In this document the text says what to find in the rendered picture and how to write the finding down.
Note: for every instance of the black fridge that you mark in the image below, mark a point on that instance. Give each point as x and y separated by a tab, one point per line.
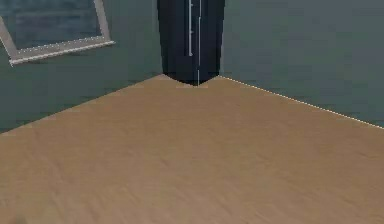
173	40

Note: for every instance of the grey framed window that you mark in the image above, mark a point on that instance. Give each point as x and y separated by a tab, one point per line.
56	26

